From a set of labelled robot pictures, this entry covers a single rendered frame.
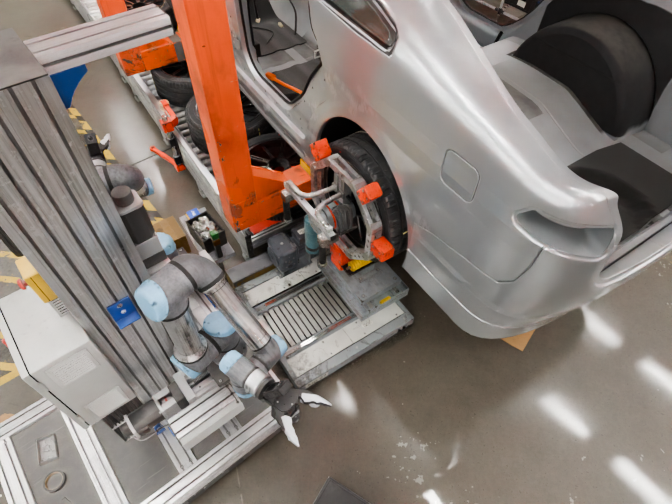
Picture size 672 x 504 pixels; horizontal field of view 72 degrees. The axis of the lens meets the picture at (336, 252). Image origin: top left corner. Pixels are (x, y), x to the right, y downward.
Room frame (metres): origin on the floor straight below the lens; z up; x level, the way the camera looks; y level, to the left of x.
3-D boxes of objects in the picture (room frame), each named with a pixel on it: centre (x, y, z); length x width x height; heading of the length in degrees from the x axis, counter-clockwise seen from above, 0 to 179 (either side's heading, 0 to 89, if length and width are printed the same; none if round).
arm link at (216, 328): (0.86, 0.43, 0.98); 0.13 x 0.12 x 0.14; 145
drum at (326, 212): (1.60, 0.03, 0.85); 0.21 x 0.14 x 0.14; 125
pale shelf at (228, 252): (1.79, 0.77, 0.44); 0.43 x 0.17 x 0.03; 35
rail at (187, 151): (2.90, 1.25, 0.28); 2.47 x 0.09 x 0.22; 35
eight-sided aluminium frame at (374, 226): (1.64, -0.03, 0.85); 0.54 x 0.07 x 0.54; 35
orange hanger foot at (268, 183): (2.05, 0.28, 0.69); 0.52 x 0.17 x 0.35; 125
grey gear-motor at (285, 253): (1.85, 0.21, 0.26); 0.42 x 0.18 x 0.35; 125
